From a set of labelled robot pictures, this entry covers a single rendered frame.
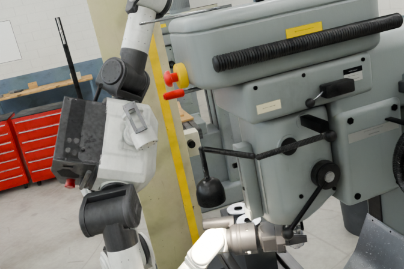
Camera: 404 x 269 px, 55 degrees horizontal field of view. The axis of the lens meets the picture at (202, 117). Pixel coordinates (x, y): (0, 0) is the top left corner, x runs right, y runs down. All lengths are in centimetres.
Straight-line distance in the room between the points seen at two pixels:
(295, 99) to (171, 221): 222
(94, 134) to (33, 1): 887
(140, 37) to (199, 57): 49
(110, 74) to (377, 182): 82
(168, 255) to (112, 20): 176
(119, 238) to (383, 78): 80
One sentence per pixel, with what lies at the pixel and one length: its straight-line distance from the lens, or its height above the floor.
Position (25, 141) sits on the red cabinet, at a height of 67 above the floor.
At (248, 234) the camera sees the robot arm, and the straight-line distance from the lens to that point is 115.
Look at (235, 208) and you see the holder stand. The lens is 158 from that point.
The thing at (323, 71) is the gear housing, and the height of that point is 171.
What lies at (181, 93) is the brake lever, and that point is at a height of 170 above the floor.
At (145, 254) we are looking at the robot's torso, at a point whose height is 102.
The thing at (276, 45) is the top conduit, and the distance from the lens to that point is 83.
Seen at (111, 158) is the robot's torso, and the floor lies 155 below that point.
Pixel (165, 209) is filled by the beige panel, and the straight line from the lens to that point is 295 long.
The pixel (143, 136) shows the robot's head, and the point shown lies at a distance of 107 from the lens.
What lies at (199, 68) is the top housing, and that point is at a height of 178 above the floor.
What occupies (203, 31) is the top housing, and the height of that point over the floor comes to 186.
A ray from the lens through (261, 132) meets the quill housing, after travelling 95.
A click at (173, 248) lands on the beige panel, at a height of 21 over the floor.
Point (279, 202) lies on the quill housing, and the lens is 102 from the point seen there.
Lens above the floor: 191
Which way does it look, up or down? 16 degrees down
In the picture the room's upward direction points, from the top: 11 degrees counter-clockwise
